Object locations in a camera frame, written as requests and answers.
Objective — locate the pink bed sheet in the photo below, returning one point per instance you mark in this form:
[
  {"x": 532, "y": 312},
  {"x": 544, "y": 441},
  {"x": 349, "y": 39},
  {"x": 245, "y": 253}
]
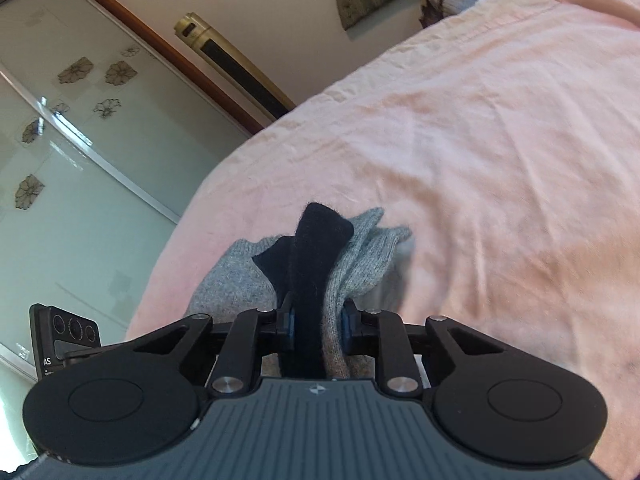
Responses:
[{"x": 475, "y": 160}]

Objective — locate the brown wooden wardrobe frame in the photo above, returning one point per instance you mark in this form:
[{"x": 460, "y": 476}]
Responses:
[{"x": 165, "y": 55}]

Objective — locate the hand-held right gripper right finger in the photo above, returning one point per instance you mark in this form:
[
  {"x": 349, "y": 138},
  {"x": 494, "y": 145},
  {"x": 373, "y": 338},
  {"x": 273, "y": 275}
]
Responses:
[{"x": 346, "y": 327}]

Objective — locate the gold tower fan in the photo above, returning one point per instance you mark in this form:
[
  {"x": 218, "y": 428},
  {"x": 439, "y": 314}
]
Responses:
[{"x": 235, "y": 67}]

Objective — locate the navy and grey knit sweater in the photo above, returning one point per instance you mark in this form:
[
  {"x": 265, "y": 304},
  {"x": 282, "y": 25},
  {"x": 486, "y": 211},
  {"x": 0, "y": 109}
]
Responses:
[{"x": 360, "y": 260}]

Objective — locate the frosted glass flower wardrobe door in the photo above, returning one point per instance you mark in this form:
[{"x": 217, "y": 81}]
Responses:
[{"x": 90, "y": 185}]

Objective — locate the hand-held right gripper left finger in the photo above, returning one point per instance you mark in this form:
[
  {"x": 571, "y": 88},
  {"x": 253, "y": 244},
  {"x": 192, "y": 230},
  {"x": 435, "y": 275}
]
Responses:
[{"x": 288, "y": 327}]

